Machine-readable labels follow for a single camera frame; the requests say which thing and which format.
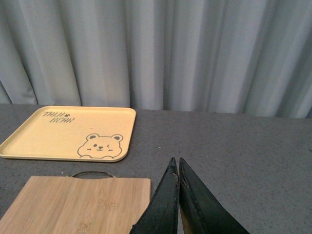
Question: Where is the bamboo cutting board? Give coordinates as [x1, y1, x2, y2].
[0, 176, 151, 234]

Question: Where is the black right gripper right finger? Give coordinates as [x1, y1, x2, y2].
[179, 158, 248, 234]

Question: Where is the yellow bear tray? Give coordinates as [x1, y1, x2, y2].
[0, 106, 136, 162]

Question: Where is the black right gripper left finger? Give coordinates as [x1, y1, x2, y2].
[130, 158, 179, 234]

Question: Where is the grey curtain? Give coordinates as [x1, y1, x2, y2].
[0, 0, 312, 118]

